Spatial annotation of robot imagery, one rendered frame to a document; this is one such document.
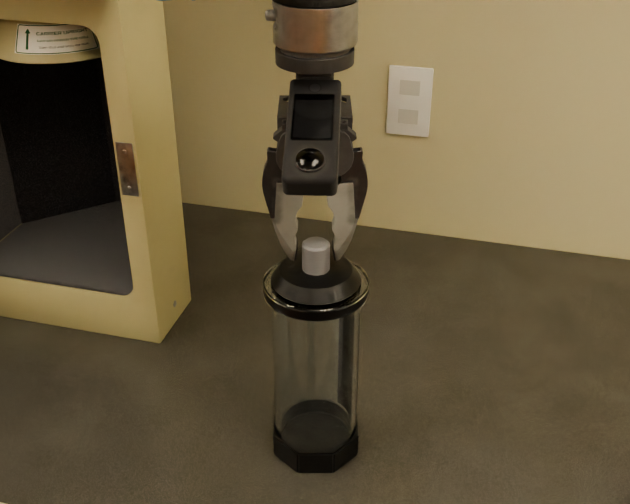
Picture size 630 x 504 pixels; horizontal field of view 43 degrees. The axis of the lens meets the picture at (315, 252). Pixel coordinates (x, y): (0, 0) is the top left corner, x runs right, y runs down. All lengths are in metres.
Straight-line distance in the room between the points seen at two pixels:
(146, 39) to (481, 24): 0.52
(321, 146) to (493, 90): 0.65
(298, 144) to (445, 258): 0.66
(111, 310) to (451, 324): 0.47
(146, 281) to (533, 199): 0.65
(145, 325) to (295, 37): 0.54
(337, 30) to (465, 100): 0.62
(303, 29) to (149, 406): 0.53
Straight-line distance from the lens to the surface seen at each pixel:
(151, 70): 1.00
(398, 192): 1.38
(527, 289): 1.25
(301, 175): 0.66
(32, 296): 1.18
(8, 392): 1.09
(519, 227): 1.38
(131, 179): 1.00
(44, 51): 1.01
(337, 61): 0.71
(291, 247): 0.79
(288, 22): 0.70
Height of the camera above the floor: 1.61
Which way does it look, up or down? 31 degrees down
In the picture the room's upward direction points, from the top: straight up
